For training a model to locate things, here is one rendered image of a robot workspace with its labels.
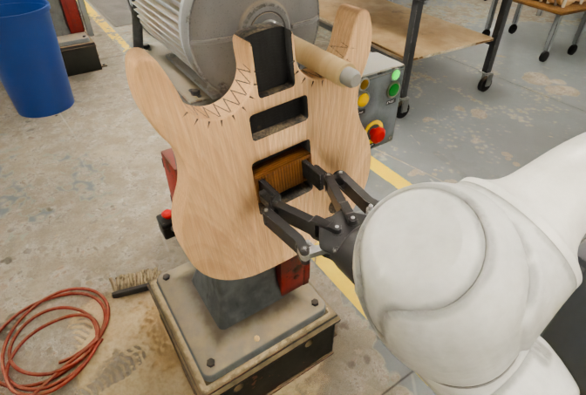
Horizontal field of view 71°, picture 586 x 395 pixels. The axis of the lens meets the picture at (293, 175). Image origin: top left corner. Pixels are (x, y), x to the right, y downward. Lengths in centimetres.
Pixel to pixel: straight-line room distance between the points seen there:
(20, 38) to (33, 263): 159
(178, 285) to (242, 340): 32
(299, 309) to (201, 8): 104
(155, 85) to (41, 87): 297
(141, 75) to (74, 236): 190
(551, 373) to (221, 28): 59
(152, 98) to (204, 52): 23
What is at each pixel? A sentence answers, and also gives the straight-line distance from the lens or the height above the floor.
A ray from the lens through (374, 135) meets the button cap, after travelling 95.
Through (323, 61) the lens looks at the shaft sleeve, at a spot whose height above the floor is 126.
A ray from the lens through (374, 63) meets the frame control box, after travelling 95.
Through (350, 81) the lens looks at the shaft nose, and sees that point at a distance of 54.
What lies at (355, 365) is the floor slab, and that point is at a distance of 168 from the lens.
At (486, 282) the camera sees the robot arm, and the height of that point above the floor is 130.
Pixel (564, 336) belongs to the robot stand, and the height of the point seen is 44.
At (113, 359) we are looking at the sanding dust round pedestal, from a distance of 180.
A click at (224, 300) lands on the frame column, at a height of 41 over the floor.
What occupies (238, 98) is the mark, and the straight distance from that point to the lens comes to 54.
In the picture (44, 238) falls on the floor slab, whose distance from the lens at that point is 239.
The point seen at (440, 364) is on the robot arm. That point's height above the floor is 123.
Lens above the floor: 147
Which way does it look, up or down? 37 degrees down
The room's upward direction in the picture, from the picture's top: straight up
